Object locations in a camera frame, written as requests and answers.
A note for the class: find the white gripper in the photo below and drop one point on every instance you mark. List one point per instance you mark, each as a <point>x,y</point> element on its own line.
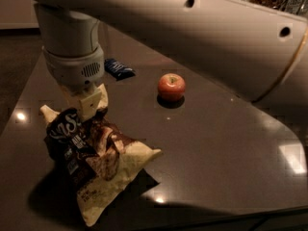
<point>75,69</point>

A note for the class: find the red apple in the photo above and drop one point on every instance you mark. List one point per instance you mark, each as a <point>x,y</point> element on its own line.
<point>171,87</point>

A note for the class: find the brown sea salt chip bag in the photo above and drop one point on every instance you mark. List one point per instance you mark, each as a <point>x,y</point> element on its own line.
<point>100,160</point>

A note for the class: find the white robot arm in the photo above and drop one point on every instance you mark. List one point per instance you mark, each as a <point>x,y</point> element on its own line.
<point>256,52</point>

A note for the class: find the label card on jar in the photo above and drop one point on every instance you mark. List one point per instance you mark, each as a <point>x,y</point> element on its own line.
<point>297,7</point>

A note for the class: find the blue rxbar blueberry wrapper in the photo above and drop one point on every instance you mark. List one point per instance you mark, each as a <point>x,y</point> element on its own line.
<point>118,70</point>

